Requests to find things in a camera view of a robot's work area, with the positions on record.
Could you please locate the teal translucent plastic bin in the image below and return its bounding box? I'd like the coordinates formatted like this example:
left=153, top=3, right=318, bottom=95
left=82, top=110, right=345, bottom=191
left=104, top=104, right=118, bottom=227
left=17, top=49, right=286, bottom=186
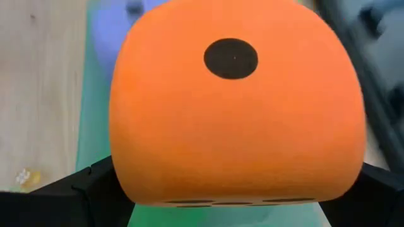
left=74, top=0, right=332, bottom=227

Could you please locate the orange foam die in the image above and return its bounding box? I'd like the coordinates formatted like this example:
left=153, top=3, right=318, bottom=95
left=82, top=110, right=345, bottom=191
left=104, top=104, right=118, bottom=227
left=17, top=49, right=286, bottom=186
left=109, top=0, right=367, bottom=208

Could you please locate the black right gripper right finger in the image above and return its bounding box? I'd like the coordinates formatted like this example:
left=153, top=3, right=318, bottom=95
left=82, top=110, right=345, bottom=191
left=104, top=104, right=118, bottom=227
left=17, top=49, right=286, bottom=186
left=318, top=162, right=404, bottom=227

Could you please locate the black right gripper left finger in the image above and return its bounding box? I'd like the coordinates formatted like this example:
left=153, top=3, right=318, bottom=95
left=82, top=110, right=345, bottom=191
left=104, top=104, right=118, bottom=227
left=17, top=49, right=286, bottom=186
left=0, top=156, right=136, bottom=227

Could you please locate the purple foam die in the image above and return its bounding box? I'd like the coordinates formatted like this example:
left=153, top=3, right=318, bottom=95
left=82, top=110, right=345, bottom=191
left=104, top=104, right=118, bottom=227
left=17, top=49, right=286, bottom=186
left=91, top=0, right=168, bottom=83

